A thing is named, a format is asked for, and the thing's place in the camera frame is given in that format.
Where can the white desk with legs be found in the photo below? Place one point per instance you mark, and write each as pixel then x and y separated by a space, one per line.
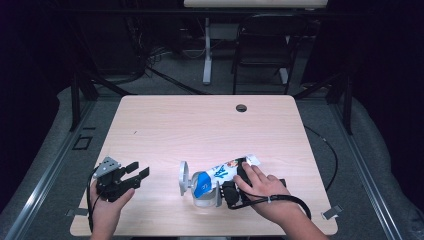
pixel 207 60

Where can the person's right hand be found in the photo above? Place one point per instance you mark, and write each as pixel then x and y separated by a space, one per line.
pixel 270 193

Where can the white and blue pouch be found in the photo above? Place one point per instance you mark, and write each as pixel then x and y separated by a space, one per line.
pixel 216 173

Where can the person's left hand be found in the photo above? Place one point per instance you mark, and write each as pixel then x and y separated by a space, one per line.
pixel 105 215

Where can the black folding chair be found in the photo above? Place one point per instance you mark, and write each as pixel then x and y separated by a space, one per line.
pixel 263 36

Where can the clear jar with white lid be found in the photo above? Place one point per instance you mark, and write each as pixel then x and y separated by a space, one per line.
pixel 184 176

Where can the black metal stand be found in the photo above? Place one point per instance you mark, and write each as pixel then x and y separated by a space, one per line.
pixel 75 100
pixel 348 106

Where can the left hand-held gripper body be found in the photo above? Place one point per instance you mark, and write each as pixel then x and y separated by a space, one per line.
pixel 106 166

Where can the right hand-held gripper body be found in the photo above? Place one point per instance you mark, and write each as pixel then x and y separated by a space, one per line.
pixel 230 194

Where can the grey tape strip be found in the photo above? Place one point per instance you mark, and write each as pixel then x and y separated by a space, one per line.
pixel 331 212
pixel 78 211

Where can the short black tape strip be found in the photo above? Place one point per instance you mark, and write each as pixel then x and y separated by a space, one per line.
pixel 89 128

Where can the aluminium floor rail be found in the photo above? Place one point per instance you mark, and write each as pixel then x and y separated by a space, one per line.
pixel 43 186
pixel 366 173

